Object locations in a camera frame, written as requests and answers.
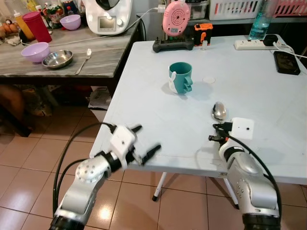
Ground steel spoon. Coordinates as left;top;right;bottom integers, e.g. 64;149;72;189
212;102;228;123

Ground white table leg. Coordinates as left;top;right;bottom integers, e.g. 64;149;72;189
152;172;168;201

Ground white box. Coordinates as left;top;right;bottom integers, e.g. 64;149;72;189
88;86;112;112

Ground teal mug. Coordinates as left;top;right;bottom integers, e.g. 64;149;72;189
168;62;194;95

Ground grey wood-top side table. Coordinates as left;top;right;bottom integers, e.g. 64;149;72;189
0;19;145;97

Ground steel fork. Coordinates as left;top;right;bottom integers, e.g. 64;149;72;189
74;48;93;76

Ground white power strip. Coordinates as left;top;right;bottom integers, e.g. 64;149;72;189
234;39;270;51

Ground black smartphone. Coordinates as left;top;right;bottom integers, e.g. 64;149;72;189
273;50;302;76

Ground orange and black device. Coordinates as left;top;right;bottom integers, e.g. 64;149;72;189
194;23;214;47

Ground black plug adapter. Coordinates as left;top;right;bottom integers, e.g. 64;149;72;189
263;34;279;47

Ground steel bowl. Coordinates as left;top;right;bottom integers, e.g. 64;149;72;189
42;50;74;70

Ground blue clear water bottle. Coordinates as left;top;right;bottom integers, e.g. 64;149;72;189
248;0;275;41

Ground pink round device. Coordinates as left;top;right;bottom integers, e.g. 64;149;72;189
162;1;192;37

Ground white food processor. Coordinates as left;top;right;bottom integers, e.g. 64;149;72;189
83;0;133;35

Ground white plastic basket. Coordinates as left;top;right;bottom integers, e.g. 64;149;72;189
209;0;262;21

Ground small purple plastic bowl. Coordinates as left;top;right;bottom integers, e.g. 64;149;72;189
60;14;82;31

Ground large purple plastic bowl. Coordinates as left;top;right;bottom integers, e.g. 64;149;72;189
21;42;50;64

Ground pink plastic basket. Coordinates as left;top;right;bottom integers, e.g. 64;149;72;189
273;0;307;18

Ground red plastic cup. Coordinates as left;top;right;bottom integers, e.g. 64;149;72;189
22;11;53;44

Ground yellow sauce bottle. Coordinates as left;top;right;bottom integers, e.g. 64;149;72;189
13;11;35;41

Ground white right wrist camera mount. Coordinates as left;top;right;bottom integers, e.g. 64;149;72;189
230;117;255;140

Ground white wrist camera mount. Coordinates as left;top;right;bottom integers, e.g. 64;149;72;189
109;126;138;168
230;117;255;140

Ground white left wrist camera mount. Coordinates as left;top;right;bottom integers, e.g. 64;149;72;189
109;126;138;168

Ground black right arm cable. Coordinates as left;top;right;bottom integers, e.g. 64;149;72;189
224;135;283;216

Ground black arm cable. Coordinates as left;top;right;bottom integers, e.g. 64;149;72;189
52;122;118;214
224;135;283;216

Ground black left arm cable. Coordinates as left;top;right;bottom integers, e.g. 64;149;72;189
52;122;118;214

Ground white power strip cable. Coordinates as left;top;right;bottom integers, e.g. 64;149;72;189
272;41;307;60

